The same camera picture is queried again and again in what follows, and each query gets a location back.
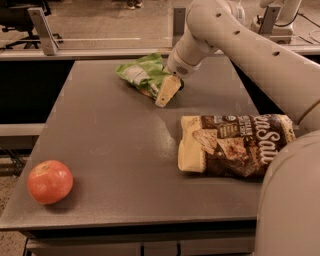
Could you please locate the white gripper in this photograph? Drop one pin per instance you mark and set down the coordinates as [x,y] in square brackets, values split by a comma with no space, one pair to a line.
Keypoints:
[179,69]

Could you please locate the green rice chip bag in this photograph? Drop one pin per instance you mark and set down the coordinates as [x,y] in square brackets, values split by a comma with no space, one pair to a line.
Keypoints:
[146,74]

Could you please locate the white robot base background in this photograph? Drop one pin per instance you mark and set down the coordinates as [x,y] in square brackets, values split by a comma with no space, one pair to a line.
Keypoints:
[283,29]

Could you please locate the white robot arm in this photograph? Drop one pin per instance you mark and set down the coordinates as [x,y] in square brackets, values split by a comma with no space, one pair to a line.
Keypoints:
[288,219]

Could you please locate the brown sea salt chip bag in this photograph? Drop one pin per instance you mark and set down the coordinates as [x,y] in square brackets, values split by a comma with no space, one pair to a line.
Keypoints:
[232,146]

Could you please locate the red apple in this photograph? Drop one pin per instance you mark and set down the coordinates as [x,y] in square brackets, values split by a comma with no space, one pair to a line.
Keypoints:
[49,182]

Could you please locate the grey drawer cabinet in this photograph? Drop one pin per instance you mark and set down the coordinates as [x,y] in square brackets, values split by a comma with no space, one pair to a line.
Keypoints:
[226,238]

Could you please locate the black office chair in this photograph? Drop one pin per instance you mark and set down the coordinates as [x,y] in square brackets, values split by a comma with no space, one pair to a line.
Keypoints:
[14,15]

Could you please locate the middle metal bracket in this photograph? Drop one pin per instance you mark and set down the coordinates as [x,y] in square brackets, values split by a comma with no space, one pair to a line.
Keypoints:
[178,23]

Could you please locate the metal bracket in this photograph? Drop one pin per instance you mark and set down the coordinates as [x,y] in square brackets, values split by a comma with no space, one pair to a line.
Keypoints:
[269,19]
[178,23]
[41,25]

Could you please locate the right metal bracket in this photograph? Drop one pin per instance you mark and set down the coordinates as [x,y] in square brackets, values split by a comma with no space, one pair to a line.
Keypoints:
[269,19]

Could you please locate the left metal bracket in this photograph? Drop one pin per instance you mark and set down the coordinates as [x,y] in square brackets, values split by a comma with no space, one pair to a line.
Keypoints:
[41,25]

